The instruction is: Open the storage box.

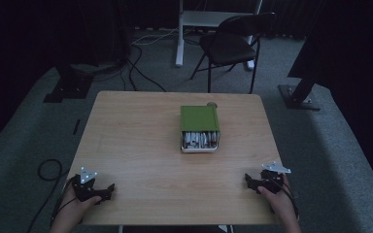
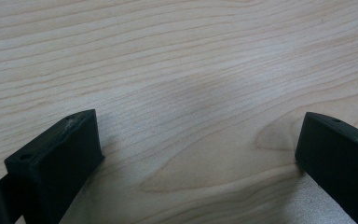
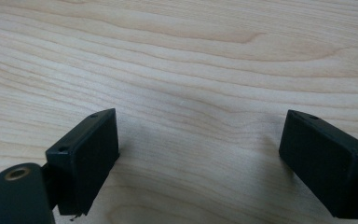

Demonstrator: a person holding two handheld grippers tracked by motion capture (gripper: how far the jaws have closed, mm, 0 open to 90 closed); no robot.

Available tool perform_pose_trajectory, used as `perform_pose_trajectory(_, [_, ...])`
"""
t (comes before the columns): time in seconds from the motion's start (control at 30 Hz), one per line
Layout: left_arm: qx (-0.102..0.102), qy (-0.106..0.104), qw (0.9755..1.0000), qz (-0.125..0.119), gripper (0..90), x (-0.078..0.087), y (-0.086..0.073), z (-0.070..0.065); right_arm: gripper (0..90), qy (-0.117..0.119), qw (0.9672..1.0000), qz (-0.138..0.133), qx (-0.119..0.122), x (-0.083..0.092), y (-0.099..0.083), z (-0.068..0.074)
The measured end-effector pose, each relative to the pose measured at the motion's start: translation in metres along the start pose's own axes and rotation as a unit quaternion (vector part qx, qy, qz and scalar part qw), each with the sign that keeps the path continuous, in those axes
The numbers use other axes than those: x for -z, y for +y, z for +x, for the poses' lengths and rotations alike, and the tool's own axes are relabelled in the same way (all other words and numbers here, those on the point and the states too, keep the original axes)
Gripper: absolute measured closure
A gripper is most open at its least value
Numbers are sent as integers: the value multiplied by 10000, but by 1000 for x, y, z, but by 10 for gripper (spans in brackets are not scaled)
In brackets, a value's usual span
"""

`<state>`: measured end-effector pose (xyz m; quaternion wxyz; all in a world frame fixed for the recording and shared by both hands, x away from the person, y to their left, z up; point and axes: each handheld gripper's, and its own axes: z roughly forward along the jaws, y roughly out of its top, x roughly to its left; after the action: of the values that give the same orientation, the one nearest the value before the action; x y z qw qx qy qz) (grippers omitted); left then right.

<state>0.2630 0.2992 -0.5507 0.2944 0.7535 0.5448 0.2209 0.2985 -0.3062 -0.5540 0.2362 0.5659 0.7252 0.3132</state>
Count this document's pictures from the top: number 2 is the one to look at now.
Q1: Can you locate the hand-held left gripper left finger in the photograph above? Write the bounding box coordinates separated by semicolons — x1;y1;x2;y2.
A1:
4;108;105;224

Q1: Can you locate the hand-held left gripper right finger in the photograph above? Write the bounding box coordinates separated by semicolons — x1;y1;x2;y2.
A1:
294;111;358;224

